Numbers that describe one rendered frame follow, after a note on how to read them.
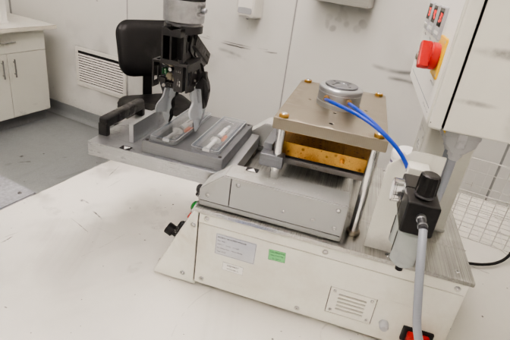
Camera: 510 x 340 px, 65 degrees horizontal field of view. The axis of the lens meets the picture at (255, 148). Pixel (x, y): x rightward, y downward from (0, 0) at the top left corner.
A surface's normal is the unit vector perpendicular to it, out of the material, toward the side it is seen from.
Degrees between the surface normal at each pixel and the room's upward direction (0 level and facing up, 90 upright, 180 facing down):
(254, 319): 0
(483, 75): 90
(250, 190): 90
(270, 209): 90
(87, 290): 0
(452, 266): 0
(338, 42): 90
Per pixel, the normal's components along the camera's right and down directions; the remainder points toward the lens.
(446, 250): 0.12, -0.90
